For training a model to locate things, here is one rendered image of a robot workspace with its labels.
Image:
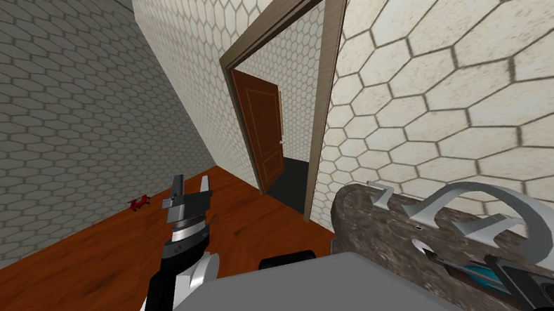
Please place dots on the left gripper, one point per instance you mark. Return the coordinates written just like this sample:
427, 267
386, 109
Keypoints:
188, 206

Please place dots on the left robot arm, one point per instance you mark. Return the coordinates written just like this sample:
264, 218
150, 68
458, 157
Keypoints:
173, 279

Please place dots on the small red toy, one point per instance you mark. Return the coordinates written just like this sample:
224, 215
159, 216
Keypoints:
139, 203

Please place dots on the brown wooden door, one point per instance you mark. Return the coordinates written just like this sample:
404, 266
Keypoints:
263, 126

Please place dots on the grey curved faucet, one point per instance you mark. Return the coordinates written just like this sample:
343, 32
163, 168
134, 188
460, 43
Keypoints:
537, 223

